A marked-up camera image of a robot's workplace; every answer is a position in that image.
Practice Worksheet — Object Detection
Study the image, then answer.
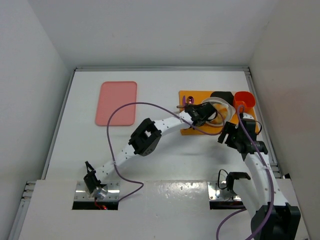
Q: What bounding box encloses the golden knotted bread roll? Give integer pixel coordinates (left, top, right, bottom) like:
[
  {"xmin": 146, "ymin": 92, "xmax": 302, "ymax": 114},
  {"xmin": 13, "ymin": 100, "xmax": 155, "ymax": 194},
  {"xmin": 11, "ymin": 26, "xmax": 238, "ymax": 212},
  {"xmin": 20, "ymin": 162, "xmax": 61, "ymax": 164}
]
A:
[{"xmin": 206, "ymin": 103, "xmax": 233, "ymax": 127}]

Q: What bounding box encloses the pink rectangular tray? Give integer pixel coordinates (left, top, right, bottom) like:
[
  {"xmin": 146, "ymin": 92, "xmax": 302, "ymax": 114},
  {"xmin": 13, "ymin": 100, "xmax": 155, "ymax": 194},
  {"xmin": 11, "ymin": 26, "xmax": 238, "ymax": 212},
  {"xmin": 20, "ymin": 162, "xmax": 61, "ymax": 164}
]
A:
[{"xmin": 95, "ymin": 81, "xmax": 138, "ymax": 127}]

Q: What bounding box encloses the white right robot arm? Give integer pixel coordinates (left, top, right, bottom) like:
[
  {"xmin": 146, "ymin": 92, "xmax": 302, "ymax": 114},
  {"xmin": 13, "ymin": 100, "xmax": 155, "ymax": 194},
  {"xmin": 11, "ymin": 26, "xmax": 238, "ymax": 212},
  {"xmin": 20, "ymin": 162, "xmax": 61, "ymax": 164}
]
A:
[{"xmin": 218, "ymin": 118, "xmax": 301, "ymax": 240}]

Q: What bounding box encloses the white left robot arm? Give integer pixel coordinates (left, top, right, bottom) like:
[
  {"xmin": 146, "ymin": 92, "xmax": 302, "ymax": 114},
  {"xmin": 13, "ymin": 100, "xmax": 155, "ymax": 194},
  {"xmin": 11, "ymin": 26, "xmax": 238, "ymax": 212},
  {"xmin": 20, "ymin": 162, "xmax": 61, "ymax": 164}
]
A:
[{"xmin": 83, "ymin": 102, "xmax": 220, "ymax": 200}]

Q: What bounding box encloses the iridescent spoon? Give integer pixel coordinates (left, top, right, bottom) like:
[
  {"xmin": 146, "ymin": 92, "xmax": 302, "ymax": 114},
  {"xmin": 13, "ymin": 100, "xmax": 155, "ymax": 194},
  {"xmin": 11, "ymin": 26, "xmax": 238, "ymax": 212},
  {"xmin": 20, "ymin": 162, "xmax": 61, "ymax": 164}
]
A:
[{"xmin": 186, "ymin": 96, "xmax": 195, "ymax": 105}]

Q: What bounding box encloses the white plate blue swirl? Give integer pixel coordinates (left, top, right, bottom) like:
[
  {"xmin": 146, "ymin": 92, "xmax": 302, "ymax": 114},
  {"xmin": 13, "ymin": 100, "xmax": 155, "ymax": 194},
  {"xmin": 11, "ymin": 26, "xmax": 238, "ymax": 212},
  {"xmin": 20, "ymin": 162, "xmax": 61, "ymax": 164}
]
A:
[{"xmin": 201, "ymin": 97, "xmax": 236, "ymax": 118}]

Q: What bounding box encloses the orange cloth placemat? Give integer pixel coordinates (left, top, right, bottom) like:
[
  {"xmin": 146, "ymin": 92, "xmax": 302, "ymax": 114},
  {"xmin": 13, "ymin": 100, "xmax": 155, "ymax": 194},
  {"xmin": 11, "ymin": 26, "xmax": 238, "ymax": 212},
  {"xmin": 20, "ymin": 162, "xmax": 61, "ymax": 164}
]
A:
[{"xmin": 178, "ymin": 90, "xmax": 258, "ymax": 136}]

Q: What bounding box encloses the iridescent table knife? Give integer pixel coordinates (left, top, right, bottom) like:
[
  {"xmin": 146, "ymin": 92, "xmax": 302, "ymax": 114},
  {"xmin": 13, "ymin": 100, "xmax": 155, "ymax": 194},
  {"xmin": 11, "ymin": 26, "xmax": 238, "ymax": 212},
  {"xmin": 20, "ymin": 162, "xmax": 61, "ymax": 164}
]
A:
[{"xmin": 182, "ymin": 95, "xmax": 188, "ymax": 106}]

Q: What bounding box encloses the orange cup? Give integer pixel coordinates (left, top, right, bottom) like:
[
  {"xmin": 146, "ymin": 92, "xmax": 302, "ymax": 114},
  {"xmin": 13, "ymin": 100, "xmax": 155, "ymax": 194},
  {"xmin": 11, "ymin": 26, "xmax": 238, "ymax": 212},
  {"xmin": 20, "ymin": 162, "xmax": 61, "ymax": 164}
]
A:
[{"xmin": 233, "ymin": 91, "xmax": 256, "ymax": 113}]

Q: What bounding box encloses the black coaster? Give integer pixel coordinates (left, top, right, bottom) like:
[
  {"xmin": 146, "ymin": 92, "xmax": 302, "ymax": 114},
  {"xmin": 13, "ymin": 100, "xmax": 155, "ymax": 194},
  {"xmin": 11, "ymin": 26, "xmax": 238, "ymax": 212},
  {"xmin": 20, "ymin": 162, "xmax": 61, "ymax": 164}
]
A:
[{"xmin": 210, "ymin": 91, "xmax": 234, "ymax": 105}]

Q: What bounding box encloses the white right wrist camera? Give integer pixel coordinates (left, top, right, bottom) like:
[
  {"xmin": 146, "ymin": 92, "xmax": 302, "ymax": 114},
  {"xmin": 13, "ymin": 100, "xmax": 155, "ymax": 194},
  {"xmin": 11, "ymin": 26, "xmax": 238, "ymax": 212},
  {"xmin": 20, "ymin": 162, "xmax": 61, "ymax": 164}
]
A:
[{"xmin": 239, "ymin": 112, "xmax": 256, "ymax": 122}]

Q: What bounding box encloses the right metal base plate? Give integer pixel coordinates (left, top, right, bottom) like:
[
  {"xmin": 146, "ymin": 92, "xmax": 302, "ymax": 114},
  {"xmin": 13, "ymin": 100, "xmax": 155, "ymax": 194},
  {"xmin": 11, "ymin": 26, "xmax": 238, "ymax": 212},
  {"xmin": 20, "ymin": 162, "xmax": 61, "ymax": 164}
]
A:
[{"xmin": 207, "ymin": 180, "xmax": 242, "ymax": 202}]

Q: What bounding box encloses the metal base plate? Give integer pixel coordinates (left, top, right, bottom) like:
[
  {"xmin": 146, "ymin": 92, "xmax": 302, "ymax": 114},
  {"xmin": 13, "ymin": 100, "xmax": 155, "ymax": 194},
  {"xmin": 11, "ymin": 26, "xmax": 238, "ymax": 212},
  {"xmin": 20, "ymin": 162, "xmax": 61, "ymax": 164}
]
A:
[
  {"xmin": 73, "ymin": 181, "xmax": 120, "ymax": 202},
  {"xmin": 207, "ymin": 180, "xmax": 242, "ymax": 202}
]

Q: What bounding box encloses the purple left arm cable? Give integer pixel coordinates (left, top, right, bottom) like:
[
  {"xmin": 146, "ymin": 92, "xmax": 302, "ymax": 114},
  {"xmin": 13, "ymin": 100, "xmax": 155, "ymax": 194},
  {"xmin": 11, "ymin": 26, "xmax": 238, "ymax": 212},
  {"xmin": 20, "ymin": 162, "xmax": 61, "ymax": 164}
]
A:
[{"xmin": 106, "ymin": 101, "xmax": 226, "ymax": 203}]

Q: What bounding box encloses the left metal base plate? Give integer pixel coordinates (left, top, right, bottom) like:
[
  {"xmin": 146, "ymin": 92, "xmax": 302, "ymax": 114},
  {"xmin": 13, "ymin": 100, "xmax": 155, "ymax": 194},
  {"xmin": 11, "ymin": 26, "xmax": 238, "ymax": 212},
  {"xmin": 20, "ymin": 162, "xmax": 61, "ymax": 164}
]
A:
[{"xmin": 73, "ymin": 181, "xmax": 120, "ymax": 202}]

